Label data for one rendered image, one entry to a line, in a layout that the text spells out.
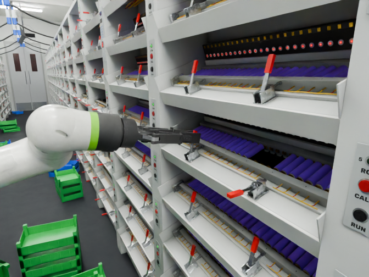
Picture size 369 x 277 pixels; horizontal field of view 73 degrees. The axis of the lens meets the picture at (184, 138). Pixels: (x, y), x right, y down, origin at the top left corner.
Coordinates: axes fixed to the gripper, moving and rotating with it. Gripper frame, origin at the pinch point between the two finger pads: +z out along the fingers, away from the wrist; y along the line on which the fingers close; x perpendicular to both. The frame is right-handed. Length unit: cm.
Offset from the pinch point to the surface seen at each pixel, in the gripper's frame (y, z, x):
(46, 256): -83, -29, -90
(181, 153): -6.1, 2.8, -6.9
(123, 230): -88, 17, -84
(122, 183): -80, 9, -46
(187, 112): -17.9, 10.0, 5.7
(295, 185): 33.2, 5.8, -2.4
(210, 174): 11.9, 1.6, -7.6
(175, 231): -15.8, 11.8, -41.8
